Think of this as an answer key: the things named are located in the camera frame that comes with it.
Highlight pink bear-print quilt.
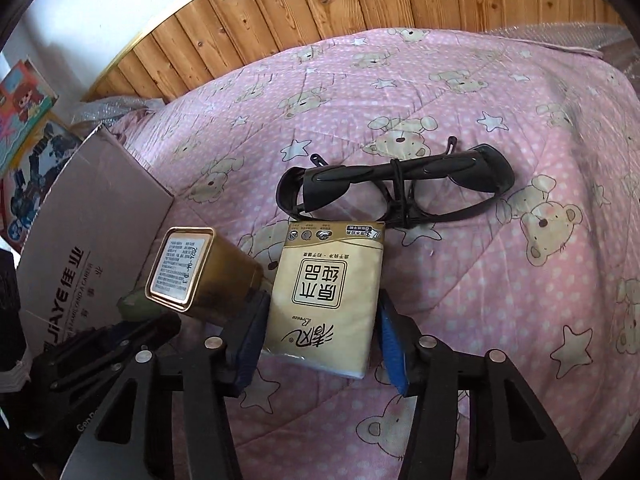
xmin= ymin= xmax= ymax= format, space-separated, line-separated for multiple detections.
xmin=114 ymin=28 xmax=639 ymax=479

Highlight beige tissue pack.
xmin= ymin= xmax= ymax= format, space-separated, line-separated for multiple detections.
xmin=264 ymin=221 xmax=385 ymax=379

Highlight robot toy box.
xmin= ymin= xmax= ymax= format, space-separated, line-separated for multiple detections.
xmin=1 ymin=112 xmax=84 ymax=254

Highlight wooden headboard panel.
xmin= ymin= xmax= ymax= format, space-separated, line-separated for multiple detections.
xmin=87 ymin=0 xmax=620 ymax=101

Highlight gold square tin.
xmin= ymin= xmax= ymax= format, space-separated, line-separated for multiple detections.
xmin=144 ymin=226 xmax=264 ymax=326

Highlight pink girl toy box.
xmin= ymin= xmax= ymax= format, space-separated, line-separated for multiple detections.
xmin=0 ymin=58 xmax=58 ymax=174

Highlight green tape roll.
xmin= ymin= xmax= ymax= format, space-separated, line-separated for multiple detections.
xmin=117 ymin=288 xmax=166 ymax=322

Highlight black safety glasses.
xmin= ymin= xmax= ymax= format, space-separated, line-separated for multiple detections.
xmin=276 ymin=136 xmax=515 ymax=229

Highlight bubble wrap at headboard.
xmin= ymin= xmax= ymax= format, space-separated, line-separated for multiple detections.
xmin=67 ymin=96 xmax=165 ymax=132

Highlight white cardboard box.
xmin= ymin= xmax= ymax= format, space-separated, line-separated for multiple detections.
xmin=17 ymin=127 xmax=174 ymax=356

